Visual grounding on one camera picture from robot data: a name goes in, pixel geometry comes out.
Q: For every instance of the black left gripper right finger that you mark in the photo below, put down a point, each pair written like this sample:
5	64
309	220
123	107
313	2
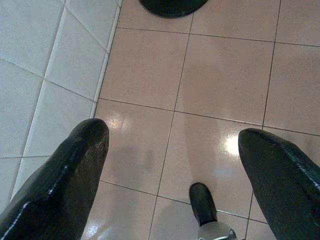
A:
285	190

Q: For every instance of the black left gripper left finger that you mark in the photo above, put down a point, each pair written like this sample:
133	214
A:
55	190

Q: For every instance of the black round base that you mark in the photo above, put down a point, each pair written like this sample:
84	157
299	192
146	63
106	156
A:
172	7

